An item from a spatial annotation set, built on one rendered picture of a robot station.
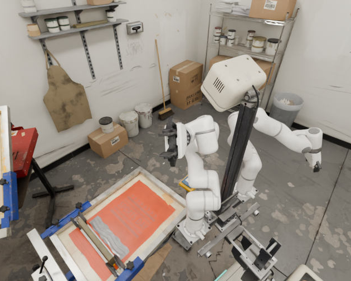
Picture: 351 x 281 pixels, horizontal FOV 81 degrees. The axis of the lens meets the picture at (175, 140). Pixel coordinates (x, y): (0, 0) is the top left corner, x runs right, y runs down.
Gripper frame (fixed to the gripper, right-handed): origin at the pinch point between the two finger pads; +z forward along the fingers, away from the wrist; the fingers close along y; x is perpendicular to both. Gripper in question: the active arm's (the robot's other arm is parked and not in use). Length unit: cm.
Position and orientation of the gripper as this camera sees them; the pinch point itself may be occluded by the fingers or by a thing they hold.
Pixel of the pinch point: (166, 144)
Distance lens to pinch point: 53.1
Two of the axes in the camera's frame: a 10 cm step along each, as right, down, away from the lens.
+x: -9.7, 0.2, 2.3
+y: 0.5, 9.9, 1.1
